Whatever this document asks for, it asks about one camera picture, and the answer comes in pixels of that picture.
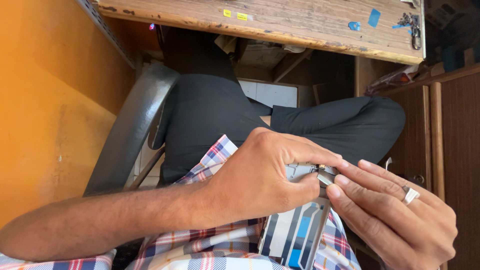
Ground plaid shirt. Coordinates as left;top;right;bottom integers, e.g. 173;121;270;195
0;134;361;270

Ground clear plastic bag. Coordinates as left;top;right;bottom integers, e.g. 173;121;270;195
365;64;420;96

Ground black trousers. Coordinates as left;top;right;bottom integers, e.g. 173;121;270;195
149;25;406;185

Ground worn wooden table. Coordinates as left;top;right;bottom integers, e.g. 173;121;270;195
95;0;427;65

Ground silver finger ring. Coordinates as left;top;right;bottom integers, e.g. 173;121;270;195
402;185;421;206

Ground small silver metal tool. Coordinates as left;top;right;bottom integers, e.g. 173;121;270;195
317;171;337;187

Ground person's right hand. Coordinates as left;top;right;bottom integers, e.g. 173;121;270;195
325;159;459;270

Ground grey perforated metal rail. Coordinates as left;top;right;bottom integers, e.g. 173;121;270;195
74;0;136;70

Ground brown wooden cabinet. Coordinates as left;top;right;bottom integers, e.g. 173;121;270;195
354;56;480;270

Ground black metal key clip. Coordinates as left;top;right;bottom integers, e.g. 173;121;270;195
410;13;423;51

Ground cardboard box under table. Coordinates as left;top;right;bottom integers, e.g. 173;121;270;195
236;39;289;70

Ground smartphone with blue strips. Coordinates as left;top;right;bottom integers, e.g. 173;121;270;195
258;161;340;270

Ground person's left hand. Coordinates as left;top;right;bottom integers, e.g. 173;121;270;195
207;127;350;230

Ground large blue tape piece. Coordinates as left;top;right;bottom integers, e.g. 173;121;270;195
367;8;382;29

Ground heap of dark boxes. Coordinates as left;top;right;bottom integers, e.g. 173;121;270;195
424;0;480;74

